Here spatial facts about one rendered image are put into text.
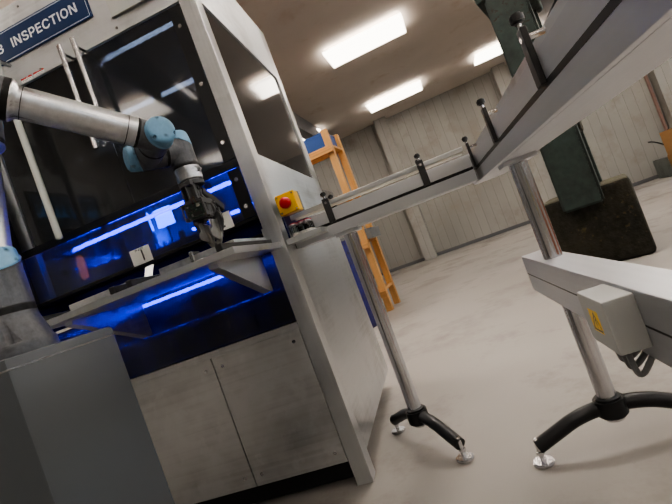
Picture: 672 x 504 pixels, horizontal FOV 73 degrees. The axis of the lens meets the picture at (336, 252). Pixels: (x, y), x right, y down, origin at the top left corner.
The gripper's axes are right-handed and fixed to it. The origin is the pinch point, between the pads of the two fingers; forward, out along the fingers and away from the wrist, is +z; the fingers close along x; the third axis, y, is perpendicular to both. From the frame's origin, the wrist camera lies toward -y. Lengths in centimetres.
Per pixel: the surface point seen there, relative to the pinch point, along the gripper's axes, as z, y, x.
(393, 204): 5, -35, 51
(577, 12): 0, 71, 82
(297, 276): 16.8, -24.2, 12.4
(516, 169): 10, -7, 87
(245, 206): -12.3, -23.9, 3.6
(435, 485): 91, -12, 34
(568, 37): 1, 67, 82
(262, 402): 54, -24, -16
